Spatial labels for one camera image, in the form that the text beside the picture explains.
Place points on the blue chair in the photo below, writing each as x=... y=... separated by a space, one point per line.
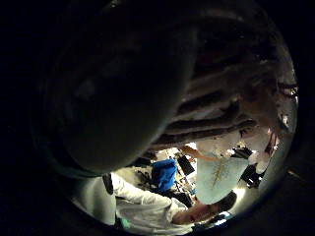
x=164 y=175

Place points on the white marker cube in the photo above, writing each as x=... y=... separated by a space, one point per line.
x=222 y=219

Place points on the black equipment case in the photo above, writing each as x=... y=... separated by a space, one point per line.
x=252 y=177

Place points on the black monitor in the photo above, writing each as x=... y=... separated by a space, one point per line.
x=186 y=164

